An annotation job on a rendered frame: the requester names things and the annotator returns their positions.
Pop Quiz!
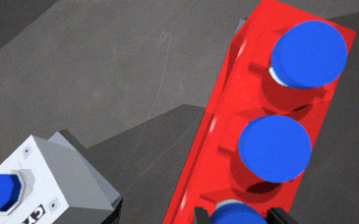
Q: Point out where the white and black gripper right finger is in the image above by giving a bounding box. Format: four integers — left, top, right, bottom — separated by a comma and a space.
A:
267, 207, 299, 224

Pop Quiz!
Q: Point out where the blue round cap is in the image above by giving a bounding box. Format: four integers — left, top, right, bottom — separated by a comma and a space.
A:
271, 21, 347, 89
209, 202, 268, 224
238, 115, 311, 183

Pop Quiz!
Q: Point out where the white control box with blue button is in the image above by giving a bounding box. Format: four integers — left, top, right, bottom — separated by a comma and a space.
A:
0, 131, 123, 224

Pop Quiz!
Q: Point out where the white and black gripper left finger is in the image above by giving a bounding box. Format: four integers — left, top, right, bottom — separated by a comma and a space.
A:
194, 206, 211, 224

